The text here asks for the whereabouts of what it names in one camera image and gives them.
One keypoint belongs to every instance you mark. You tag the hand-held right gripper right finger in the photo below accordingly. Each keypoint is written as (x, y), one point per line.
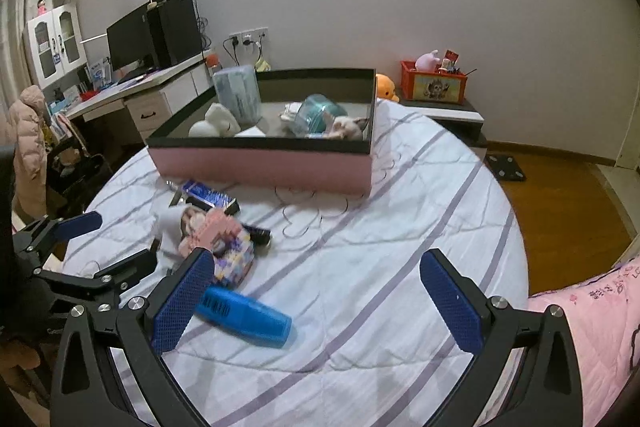
(450, 302)

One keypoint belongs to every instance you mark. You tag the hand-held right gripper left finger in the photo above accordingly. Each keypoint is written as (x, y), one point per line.
(185, 302)

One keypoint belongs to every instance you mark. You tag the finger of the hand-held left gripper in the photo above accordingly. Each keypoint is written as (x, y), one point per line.
(125, 269)
(75, 224)

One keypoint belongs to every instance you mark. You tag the blue plastic bottle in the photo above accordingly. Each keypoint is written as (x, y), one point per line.
(245, 312)

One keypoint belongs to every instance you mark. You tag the pink purple block toy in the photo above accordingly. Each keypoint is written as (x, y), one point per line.
(220, 237)

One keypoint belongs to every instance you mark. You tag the black ridged stick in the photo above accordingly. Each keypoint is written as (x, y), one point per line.
(257, 234)

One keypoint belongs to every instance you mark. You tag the blue rectangular carton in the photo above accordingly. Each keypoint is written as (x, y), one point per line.
(205, 194)

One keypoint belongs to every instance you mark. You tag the pink storage box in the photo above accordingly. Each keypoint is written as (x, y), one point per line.
(260, 162)

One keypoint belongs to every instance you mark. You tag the white bunny figurine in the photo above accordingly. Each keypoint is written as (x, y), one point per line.
(212, 122)

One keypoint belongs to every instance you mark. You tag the pink horned doll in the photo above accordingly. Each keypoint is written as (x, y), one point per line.
(345, 127)

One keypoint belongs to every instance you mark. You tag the clear plastic mask box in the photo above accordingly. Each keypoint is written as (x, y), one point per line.
(237, 94)

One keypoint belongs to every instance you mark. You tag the white pink block toy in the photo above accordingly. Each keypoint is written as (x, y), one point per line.
(290, 112)

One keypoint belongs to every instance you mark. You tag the teal round jar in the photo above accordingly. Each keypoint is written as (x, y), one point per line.
(315, 114)

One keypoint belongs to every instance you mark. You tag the person's left hand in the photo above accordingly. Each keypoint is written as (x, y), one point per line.
(17, 354)

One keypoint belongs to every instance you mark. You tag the black office chair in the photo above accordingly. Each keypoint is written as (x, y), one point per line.
(80, 172)

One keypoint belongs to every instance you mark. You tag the pink puffer jacket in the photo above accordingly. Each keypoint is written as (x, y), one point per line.
(27, 147)

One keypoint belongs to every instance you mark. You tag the small black figurine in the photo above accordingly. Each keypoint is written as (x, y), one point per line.
(59, 94)

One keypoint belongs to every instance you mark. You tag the white desk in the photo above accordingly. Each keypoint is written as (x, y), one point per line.
(150, 107)

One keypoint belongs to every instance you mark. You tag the black floor scale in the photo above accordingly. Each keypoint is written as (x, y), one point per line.
(505, 167)

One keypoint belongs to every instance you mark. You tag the pink quilt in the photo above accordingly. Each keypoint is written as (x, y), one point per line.
(600, 332)

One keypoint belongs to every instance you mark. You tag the blue white package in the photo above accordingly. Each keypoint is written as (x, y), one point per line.
(100, 72)

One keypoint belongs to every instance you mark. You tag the white glass-door cabinet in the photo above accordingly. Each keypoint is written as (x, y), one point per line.
(52, 44)

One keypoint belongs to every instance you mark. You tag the low cabinet with dark top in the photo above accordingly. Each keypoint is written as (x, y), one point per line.
(450, 117)

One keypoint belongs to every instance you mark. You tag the white lamp bar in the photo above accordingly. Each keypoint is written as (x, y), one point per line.
(92, 38)

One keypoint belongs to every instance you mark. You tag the black computer monitor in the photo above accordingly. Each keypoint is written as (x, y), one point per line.
(127, 39)

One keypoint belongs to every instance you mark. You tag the beige curtain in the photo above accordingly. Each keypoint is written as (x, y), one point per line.
(20, 32)

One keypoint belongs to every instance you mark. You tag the bottle with red cap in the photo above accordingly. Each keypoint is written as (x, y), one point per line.
(214, 63)

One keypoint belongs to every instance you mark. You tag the red printed crate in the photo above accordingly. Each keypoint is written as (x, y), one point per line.
(435, 87)

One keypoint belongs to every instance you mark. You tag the black computer tower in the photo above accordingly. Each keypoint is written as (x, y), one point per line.
(175, 32)

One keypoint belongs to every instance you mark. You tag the small pink doll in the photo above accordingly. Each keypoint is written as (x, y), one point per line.
(42, 6)

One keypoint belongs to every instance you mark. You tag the orange octopus plush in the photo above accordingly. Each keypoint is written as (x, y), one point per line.
(386, 87)

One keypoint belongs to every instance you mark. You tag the pink plush toy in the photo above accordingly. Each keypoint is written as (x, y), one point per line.
(427, 59)

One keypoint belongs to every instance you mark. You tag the small red card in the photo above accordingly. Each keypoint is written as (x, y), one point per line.
(452, 57)

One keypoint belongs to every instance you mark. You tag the yellow blue snack bag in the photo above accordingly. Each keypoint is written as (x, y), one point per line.
(262, 64)

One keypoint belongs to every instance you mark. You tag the white wall outlet strip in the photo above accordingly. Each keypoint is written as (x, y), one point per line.
(248, 37)

